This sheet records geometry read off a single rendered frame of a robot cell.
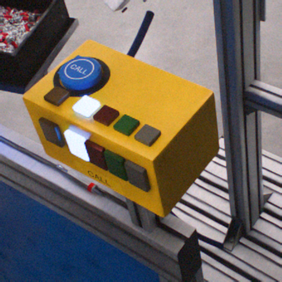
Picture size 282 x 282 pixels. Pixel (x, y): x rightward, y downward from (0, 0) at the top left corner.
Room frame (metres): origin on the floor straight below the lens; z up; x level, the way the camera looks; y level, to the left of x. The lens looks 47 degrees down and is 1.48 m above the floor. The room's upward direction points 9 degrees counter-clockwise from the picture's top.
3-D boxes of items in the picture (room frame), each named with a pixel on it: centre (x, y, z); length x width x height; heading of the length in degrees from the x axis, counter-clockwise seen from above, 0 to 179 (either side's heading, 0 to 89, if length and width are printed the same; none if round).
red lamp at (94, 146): (0.39, 0.08, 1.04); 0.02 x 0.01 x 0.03; 48
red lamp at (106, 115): (0.40, 0.06, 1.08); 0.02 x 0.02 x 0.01; 48
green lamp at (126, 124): (0.39, 0.04, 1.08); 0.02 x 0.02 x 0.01; 48
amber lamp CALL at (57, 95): (0.44, 0.11, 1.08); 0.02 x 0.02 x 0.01; 48
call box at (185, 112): (0.43, 0.05, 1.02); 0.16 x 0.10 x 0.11; 48
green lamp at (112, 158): (0.37, 0.06, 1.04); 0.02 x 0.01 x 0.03; 48
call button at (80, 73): (0.46, 0.08, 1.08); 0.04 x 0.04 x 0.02
